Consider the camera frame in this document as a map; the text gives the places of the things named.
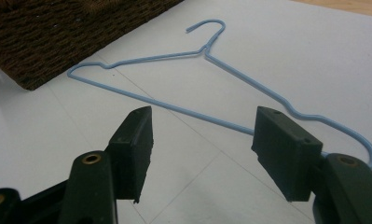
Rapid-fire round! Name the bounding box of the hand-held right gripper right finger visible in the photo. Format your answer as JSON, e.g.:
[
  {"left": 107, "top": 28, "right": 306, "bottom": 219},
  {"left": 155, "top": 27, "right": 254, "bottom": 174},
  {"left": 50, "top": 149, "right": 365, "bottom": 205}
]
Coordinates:
[{"left": 251, "top": 105, "right": 372, "bottom": 224}]

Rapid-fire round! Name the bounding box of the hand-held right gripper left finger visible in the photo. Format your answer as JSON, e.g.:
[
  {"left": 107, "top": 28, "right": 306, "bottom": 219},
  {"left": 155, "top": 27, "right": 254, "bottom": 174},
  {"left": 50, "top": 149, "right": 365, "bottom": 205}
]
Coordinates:
[{"left": 58, "top": 105, "right": 155, "bottom": 224}]

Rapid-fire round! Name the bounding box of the blue wire hanger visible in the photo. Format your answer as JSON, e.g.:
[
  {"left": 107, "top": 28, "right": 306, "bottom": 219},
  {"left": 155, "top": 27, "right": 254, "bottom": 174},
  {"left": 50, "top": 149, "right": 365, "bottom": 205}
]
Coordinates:
[{"left": 66, "top": 19, "right": 372, "bottom": 170}]

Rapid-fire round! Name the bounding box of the brown woven basket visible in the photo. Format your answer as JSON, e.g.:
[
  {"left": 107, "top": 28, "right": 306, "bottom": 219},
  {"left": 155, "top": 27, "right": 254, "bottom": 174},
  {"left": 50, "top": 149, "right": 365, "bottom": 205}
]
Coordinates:
[{"left": 0, "top": 0, "right": 186, "bottom": 91}]

